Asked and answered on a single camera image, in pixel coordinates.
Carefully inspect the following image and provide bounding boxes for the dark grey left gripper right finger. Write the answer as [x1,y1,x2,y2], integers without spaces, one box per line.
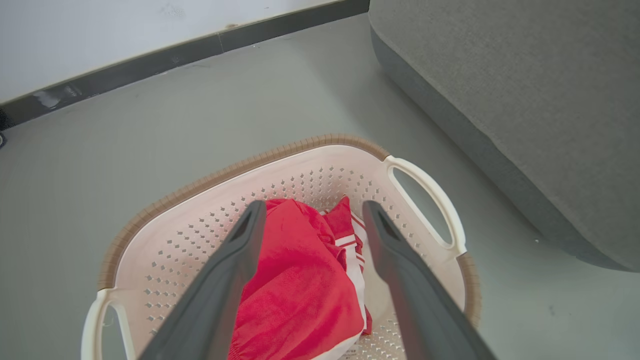
[362,200,497,360]

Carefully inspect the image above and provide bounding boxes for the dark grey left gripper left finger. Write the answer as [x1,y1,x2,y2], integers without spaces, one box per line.
[139,200,267,360]

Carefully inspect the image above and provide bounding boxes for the red garment white trim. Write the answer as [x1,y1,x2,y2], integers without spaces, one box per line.
[228,198,367,360]

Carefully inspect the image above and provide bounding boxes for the red white striped garment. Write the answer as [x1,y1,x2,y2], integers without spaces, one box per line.
[321,195,374,336]

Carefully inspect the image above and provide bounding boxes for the cream perforated laundry basket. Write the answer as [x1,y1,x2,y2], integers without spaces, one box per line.
[81,133,482,360]

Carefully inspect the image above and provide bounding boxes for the grey fabric sofa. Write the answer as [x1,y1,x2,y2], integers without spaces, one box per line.
[368,0,640,273]

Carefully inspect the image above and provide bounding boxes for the black wall baseboard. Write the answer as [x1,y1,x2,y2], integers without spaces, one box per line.
[0,0,371,132]

